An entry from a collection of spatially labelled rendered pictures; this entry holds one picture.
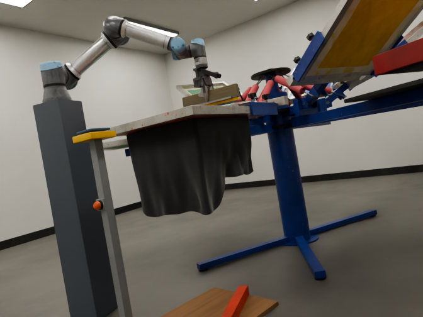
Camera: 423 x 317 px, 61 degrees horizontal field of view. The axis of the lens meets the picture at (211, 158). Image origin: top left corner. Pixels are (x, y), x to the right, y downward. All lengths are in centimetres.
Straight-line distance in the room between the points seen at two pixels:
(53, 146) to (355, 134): 482
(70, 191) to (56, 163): 17
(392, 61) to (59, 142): 166
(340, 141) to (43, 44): 484
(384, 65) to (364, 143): 423
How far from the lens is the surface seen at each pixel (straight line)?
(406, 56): 177
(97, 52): 225
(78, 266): 210
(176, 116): 149
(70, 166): 201
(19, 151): 557
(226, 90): 200
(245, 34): 687
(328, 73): 228
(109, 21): 213
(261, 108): 193
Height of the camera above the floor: 79
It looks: 1 degrees down
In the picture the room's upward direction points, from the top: 10 degrees counter-clockwise
